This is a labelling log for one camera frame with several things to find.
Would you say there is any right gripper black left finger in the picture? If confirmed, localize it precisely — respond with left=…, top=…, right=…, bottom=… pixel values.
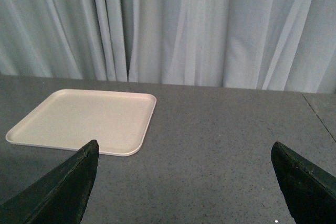
left=1, top=140, right=99, bottom=223

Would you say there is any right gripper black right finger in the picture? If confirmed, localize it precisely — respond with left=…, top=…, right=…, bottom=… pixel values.
left=271, top=142, right=335, bottom=223

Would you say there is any beige square tray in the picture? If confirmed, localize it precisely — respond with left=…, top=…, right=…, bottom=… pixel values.
left=6, top=89, right=156, bottom=156

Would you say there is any white pleated curtain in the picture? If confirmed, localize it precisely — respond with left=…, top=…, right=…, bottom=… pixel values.
left=1, top=0, right=335, bottom=93

